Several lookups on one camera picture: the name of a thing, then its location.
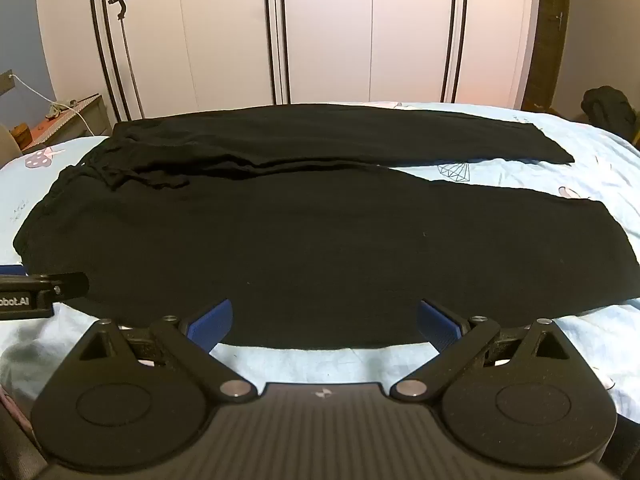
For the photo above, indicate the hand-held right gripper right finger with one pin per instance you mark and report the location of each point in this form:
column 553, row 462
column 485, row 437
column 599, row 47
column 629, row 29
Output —
column 436, row 326

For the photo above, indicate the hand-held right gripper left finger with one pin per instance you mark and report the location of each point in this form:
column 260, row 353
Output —
column 212, row 324

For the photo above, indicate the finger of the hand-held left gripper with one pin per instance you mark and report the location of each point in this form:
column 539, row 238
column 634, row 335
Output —
column 67, row 284

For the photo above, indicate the black pants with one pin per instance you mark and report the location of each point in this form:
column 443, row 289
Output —
column 310, row 240

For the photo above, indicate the small wooden box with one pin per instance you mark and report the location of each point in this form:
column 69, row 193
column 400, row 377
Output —
column 22, row 136

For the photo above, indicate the grey bedside table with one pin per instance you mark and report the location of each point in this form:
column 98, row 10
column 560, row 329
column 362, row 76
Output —
column 75, row 122

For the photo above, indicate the light blue printed bed sheet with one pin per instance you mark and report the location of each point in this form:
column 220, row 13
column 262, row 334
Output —
column 520, row 170

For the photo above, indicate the dark clothes pile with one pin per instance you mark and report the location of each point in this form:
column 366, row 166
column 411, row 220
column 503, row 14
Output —
column 607, row 110

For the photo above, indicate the white wardrobe with black stripes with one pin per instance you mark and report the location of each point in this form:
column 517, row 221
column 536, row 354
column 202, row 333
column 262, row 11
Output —
column 350, row 35

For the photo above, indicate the grey wall socket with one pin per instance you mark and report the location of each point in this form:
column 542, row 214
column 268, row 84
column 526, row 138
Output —
column 5, row 82

